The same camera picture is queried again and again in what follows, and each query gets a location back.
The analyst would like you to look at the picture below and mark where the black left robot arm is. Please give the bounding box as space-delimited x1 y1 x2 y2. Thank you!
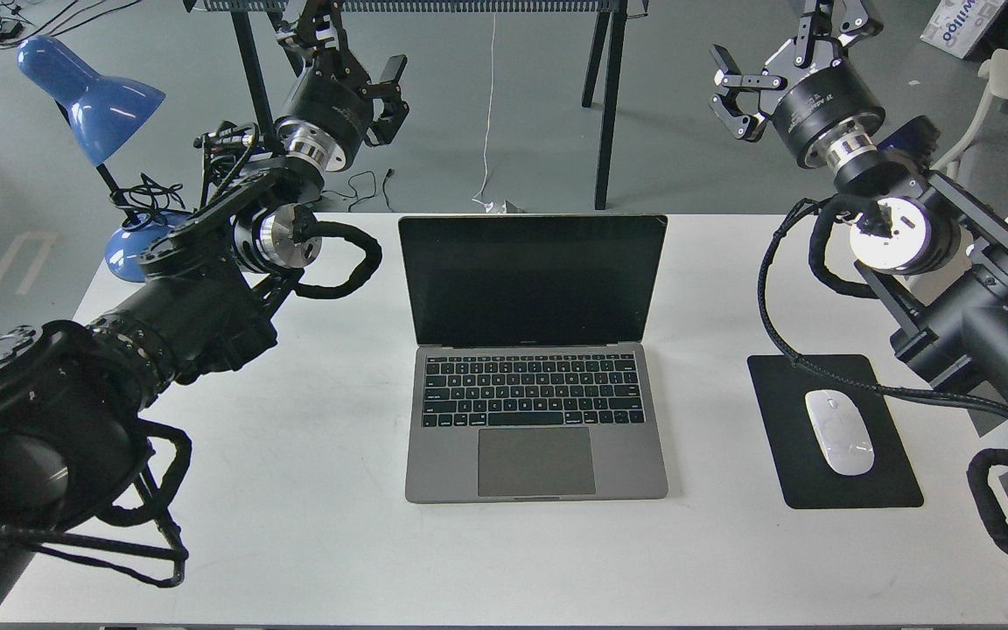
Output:
0 1 409 605

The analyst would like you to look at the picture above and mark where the grey laptop computer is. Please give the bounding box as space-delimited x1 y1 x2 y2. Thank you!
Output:
397 214 669 505

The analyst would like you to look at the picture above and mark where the white hanging cable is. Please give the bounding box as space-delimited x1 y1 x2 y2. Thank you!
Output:
472 12 509 214

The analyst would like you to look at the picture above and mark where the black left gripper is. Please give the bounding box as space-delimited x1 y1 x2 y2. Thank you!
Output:
275 1 410 172

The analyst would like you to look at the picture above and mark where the blue desk lamp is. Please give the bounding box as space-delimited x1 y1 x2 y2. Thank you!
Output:
17 36 191 283

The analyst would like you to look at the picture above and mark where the black mouse pad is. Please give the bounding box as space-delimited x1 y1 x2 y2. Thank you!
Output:
745 355 924 509

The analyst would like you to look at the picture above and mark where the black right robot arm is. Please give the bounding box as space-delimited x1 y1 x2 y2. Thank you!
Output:
710 1 1008 556

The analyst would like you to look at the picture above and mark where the black cable on floor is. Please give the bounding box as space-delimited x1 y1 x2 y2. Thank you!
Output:
316 166 396 214

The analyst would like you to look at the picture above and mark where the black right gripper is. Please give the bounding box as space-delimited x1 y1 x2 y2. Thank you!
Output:
710 0 887 171

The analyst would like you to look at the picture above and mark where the white chair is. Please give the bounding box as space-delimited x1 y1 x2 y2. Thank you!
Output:
931 48 1008 177

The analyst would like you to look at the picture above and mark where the white cardboard box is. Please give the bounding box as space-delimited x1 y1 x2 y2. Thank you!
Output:
920 0 1008 60

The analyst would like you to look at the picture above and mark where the white computer mouse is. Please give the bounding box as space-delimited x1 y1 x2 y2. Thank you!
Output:
804 389 875 476

